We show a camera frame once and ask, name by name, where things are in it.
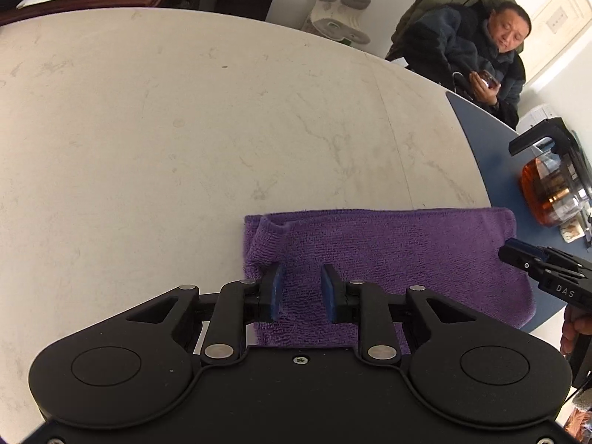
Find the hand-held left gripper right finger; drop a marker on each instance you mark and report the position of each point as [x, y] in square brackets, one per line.
[329, 293]

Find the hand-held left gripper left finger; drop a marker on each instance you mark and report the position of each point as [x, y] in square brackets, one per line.
[276, 289]

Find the purple towel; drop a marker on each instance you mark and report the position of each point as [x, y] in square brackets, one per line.
[407, 249]

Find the blue table mat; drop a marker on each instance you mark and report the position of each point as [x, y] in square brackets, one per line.
[499, 171]

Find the dark red phone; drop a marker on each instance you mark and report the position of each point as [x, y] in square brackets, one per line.
[489, 78]

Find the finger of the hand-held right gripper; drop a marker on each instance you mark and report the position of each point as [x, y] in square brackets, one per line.
[518, 256]

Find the small patterned tin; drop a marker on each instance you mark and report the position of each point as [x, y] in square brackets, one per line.
[572, 232]

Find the white door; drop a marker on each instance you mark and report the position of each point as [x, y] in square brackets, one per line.
[559, 18]

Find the person's right hand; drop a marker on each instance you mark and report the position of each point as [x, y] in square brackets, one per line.
[572, 330]

